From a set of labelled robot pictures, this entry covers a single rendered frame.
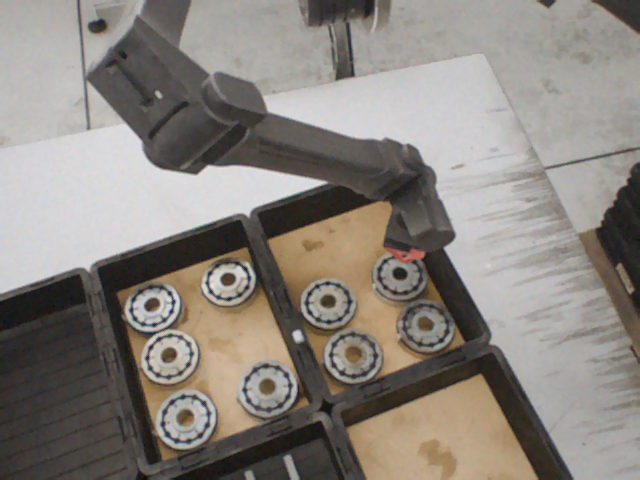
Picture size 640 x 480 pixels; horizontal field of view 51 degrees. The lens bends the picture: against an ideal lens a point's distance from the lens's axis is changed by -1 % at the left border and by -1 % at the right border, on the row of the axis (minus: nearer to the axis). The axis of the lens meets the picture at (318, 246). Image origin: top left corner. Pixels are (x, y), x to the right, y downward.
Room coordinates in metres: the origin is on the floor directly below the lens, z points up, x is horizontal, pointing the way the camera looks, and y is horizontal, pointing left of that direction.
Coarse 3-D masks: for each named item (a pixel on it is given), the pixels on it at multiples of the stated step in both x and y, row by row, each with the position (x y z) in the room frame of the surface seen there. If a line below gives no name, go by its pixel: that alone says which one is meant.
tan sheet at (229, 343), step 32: (224, 256) 0.66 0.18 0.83; (128, 288) 0.60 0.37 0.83; (192, 288) 0.59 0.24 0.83; (192, 320) 0.53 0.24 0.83; (224, 320) 0.52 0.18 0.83; (256, 320) 0.52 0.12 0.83; (224, 352) 0.46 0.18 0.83; (256, 352) 0.46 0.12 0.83; (192, 384) 0.40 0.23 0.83; (224, 384) 0.40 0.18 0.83; (192, 416) 0.35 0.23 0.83; (224, 416) 0.34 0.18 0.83; (160, 448) 0.29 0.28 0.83
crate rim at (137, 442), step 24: (240, 216) 0.68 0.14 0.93; (168, 240) 0.64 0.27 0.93; (96, 264) 0.60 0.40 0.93; (264, 264) 0.58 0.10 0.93; (96, 288) 0.55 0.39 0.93; (288, 336) 0.44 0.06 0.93; (120, 360) 0.42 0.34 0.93; (120, 384) 0.37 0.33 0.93; (312, 384) 0.36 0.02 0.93; (312, 408) 0.32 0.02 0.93; (240, 432) 0.29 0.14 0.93; (144, 456) 0.26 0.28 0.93; (192, 456) 0.25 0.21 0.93
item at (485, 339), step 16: (304, 192) 0.73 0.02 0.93; (320, 192) 0.73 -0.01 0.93; (256, 208) 0.70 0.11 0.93; (272, 208) 0.70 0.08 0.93; (256, 224) 0.67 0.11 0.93; (272, 256) 0.60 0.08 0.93; (448, 256) 0.58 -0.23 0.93; (272, 272) 0.57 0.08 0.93; (448, 272) 0.55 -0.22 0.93; (464, 288) 0.51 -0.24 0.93; (288, 304) 0.50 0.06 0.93; (480, 320) 0.45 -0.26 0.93; (304, 336) 0.44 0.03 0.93; (304, 352) 0.41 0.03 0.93; (464, 352) 0.40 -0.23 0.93; (320, 368) 0.38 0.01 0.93; (400, 368) 0.38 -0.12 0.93; (416, 368) 0.38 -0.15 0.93; (320, 384) 0.36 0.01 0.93; (384, 384) 0.35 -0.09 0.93; (336, 400) 0.33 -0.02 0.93
